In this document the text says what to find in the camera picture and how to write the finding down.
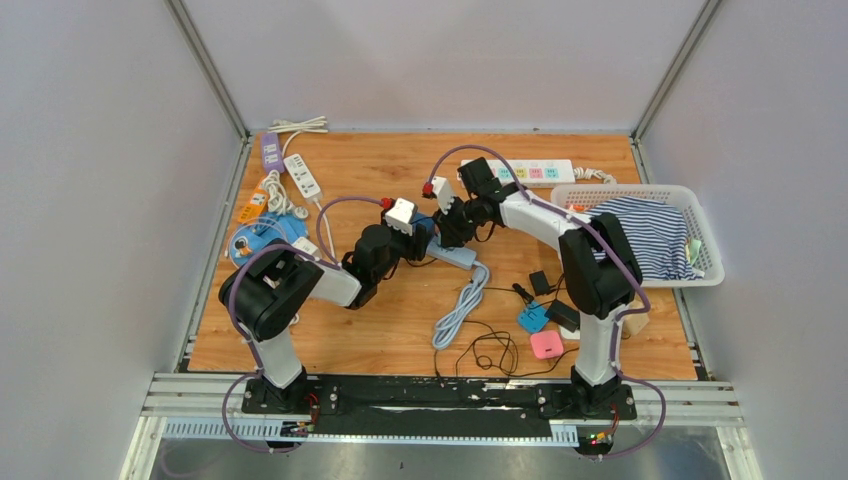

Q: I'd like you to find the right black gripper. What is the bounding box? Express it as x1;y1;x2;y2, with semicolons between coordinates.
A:
432;196;482;249

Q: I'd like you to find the dark blue cube adapter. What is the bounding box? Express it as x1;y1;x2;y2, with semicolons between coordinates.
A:
414;214;437;242

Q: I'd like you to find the light blue power strip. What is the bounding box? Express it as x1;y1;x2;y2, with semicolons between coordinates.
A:
426;239;477;270

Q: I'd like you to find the light blue cable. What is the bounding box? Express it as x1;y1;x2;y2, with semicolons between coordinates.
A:
431;261;492;351

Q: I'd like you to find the white power strip blue USB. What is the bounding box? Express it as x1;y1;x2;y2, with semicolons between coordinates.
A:
487;159;616;188

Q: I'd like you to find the black TP-Link charger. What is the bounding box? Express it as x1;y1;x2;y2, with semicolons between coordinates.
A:
476;270;561;307

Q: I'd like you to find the white cube adapter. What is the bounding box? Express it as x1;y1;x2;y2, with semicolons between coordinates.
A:
292;236;322;259

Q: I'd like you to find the black charger with cable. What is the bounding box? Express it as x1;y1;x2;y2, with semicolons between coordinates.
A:
433;299;581;387

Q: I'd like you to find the wooden cube adapter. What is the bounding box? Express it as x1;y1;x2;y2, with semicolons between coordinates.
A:
622;313;650;337

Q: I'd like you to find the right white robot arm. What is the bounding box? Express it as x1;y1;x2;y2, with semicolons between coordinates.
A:
422;158;645;418

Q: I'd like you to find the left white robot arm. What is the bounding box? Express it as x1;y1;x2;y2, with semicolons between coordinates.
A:
218;221;434;413

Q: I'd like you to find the small blue charger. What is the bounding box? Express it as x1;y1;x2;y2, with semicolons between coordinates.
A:
516;302;549;334

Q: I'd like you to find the pink square charger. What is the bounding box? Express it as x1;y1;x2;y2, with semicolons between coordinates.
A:
529;330;565;360

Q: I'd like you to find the purple power strip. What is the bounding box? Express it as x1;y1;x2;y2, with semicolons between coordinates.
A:
259;132;285;174

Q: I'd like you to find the orange power strip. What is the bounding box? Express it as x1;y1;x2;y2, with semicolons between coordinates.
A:
237;186;269;224

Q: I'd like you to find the striped blue white cloth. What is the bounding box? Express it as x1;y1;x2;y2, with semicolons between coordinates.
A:
586;196;704;281

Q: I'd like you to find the white plastic basket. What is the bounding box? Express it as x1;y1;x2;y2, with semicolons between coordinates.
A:
550;184;725;288

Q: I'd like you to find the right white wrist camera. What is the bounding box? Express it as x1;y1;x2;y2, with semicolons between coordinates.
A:
429;176;458;215

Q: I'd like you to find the white power strip with cord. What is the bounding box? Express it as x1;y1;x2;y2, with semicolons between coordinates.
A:
283;154;323;203

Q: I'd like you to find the black mounting rail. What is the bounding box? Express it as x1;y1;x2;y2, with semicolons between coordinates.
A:
240;375;637;438

